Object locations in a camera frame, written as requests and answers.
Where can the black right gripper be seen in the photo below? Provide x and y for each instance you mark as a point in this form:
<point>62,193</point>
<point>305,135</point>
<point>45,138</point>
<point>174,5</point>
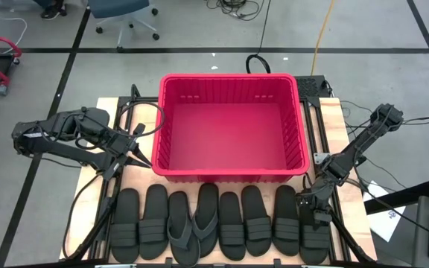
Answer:
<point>317,197</point>

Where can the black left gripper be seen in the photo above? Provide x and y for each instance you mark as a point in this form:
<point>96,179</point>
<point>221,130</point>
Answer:
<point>119,143</point>

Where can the black flip-flop with label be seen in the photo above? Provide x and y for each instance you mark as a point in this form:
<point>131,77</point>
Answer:
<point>179,208</point>

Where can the black flip-flop sandal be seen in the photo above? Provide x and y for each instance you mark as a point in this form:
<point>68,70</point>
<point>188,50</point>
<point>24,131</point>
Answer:
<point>208,201</point>

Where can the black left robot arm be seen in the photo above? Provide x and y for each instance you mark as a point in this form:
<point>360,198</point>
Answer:
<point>62,124</point>

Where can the red plastic bin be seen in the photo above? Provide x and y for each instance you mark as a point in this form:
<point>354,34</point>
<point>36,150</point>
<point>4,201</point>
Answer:
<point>229,134</point>

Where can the white paper sheet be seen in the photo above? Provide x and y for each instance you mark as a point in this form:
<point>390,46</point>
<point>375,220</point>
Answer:
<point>386,223</point>

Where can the black perforated box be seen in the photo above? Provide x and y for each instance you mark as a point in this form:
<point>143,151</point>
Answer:
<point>309,87</point>

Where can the blue office chair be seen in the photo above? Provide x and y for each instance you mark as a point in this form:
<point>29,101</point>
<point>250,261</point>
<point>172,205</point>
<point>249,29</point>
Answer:
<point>114,7</point>

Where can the person's shoe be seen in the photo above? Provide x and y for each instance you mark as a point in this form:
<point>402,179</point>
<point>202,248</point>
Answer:
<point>52,12</point>

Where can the small metal bracket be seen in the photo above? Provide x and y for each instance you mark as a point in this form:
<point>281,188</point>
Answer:
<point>320,157</point>

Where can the black aluminium frame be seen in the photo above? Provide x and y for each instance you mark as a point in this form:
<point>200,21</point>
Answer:
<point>311,101</point>
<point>139,99</point>

